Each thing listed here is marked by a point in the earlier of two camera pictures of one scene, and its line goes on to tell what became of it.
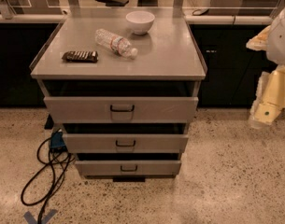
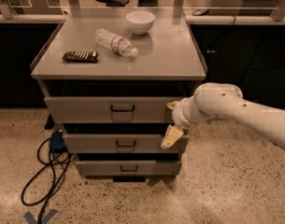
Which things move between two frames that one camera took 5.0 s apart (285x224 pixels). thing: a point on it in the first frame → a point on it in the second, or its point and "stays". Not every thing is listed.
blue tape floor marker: x=30 y=218 stays
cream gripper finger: x=259 y=42 → x=173 y=105
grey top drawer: x=121 y=109 stays
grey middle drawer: x=124 y=143 stays
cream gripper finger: x=273 y=93 → x=172 y=135
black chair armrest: x=112 y=0 stays
